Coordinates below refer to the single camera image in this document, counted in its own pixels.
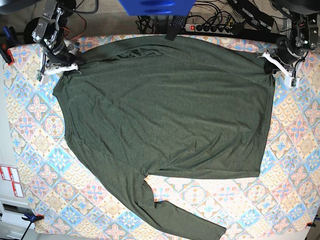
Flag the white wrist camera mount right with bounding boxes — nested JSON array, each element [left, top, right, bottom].
[[35, 63, 79, 82]]

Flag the blue plastic storage box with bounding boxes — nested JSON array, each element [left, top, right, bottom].
[[119, 0, 196, 16]]

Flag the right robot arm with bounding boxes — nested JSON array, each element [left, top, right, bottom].
[[32, 0, 76, 67]]

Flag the black remote control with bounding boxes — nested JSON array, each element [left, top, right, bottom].
[[165, 15, 187, 41]]

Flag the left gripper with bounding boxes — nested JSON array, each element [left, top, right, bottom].
[[266, 37, 304, 67]]

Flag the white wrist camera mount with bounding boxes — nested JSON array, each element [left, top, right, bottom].
[[258, 52, 301, 88], [35, 63, 79, 82]]

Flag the red black clamp upper left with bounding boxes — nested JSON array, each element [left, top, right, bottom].
[[0, 26, 15, 66]]

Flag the orange clamp lower right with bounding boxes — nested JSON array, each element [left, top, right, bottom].
[[306, 222, 316, 228]]

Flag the tangled black cables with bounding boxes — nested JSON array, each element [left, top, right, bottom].
[[134, 0, 276, 35]]

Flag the black round stool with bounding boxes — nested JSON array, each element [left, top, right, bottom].
[[23, 17, 39, 44]]

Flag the blue clamp lower left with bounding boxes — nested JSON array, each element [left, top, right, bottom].
[[21, 213, 44, 240]]

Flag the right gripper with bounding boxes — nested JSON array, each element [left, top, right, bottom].
[[42, 41, 82, 69]]

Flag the white red labels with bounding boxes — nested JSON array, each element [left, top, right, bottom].
[[0, 165, 24, 198]]

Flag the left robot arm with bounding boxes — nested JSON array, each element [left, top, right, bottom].
[[266, 0, 320, 73]]

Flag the colourful patterned tablecloth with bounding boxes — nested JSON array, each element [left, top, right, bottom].
[[2, 35, 320, 240]]

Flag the dark green long-sleeve shirt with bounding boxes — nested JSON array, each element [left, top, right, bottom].
[[53, 36, 275, 240]]

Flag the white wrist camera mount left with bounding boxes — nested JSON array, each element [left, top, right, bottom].
[[258, 52, 301, 88]]

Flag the black power strip red switch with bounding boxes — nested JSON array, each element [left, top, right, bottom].
[[181, 23, 245, 36]]

